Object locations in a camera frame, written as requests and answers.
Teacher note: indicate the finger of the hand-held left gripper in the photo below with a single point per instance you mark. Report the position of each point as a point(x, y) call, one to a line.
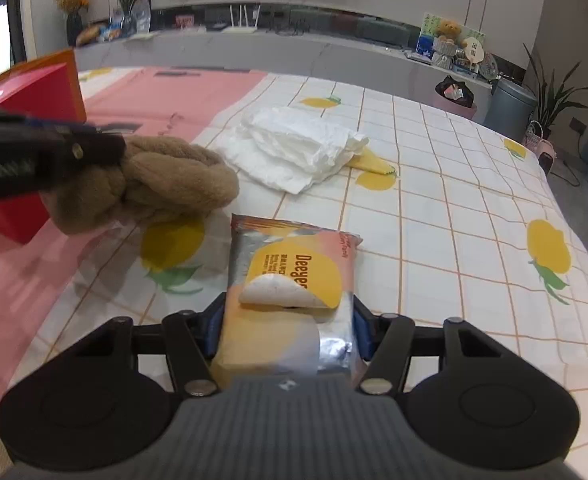
point(73, 125)
point(98, 149)

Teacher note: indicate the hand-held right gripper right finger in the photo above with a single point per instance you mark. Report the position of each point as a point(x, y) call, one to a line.
point(363, 332)

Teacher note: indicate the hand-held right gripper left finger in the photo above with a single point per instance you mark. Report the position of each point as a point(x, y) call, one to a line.
point(213, 327)

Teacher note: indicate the orange cardboard box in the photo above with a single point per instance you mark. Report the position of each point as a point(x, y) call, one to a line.
point(76, 92)

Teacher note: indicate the brown plush toy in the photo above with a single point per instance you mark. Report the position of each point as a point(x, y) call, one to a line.
point(173, 180)

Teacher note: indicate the wet wipes pack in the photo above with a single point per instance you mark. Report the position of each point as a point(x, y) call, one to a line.
point(284, 265)

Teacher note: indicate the red cube box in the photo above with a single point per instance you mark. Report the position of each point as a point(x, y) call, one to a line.
point(23, 85)

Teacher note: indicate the brown bread-shaped object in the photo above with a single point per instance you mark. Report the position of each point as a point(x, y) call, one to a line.
point(87, 35)

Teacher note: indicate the dark vase with dried flowers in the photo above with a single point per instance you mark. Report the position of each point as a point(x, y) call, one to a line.
point(73, 27)

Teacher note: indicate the blue snack packets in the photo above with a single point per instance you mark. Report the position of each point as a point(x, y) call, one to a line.
point(109, 31)

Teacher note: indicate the pink and grid printed tablecloth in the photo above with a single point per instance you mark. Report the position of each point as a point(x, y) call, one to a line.
point(449, 210)

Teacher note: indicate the pink photo card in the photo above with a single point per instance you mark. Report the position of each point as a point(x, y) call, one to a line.
point(185, 21)

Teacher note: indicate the white router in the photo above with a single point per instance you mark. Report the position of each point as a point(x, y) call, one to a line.
point(240, 27)

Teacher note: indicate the white crumpled plastic bag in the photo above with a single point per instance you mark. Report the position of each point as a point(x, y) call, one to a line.
point(294, 150)

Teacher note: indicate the white marble tv console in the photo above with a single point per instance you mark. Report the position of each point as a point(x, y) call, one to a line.
point(284, 55)

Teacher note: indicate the pink bin with black bag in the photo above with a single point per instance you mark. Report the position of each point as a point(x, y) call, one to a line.
point(456, 105)

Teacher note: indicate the pink basket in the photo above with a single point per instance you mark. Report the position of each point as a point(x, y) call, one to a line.
point(541, 147)

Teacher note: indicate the grey round trash can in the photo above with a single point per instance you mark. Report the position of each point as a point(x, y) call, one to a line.
point(509, 110)

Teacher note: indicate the white hand fan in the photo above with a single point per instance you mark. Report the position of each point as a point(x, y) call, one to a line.
point(472, 52)

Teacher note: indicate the long-leaf floor plant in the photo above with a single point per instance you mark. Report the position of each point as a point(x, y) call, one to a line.
point(551, 95)

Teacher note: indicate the green picture board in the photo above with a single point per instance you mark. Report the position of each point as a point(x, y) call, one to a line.
point(426, 35)

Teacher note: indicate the brown teddy bear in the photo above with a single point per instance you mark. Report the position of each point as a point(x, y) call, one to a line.
point(448, 30)

